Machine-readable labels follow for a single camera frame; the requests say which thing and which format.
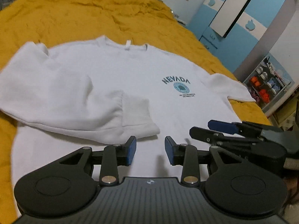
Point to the white shoe rack with shoes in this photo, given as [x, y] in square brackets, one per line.
[268, 82]

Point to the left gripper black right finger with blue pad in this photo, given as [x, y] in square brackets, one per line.
[231, 184]

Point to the white Nevada sweatshirt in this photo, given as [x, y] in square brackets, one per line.
[98, 92]

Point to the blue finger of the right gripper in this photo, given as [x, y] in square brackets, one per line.
[224, 127]

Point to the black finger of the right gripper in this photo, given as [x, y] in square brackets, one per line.
[208, 136]

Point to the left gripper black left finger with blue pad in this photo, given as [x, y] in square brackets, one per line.
[70, 183]

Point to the blue and white wardrobe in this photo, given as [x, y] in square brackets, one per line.
[240, 32]

